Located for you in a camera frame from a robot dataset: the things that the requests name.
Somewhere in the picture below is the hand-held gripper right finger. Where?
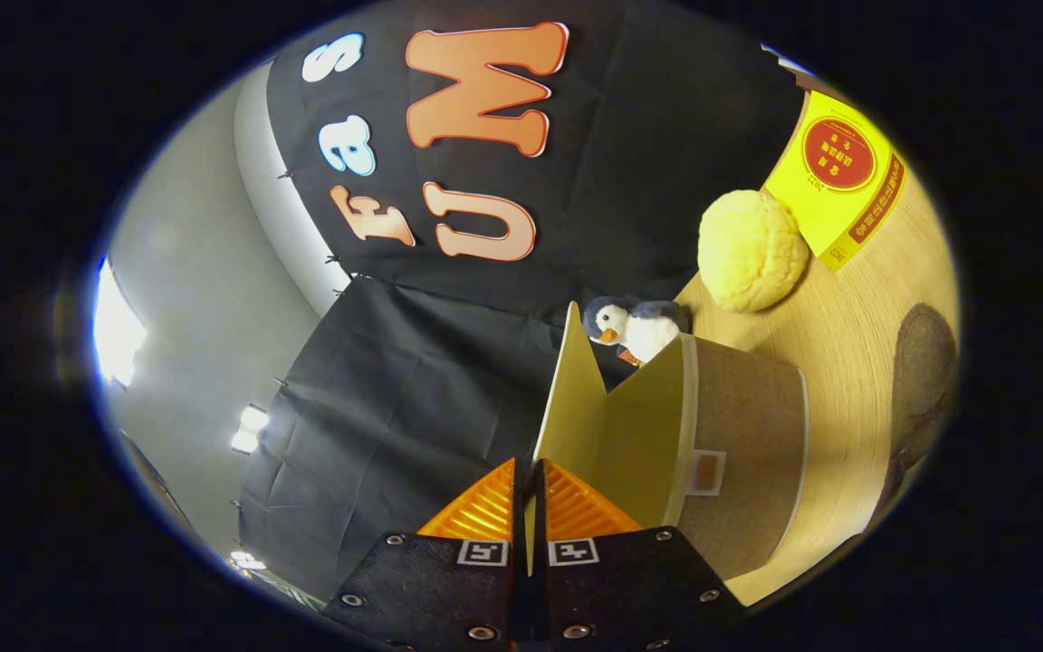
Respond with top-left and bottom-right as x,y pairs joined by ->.
531,459 -> 749,652

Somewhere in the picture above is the yellow round plush cushion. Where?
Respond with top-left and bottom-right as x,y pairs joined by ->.
698,188 -> 812,313

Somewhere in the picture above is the yellow book with red circle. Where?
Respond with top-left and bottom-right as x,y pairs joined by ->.
761,89 -> 907,271

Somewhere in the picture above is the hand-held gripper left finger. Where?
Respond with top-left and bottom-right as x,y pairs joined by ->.
321,457 -> 528,652

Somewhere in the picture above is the penguin plush toy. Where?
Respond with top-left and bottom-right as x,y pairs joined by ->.
583,297 -> 690,366

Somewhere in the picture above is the brown fabric storage box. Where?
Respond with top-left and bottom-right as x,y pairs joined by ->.
532,302 -> 810,580

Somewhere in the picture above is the brown fuzzy shoe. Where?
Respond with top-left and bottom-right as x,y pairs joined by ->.
873,303 -> 960,522

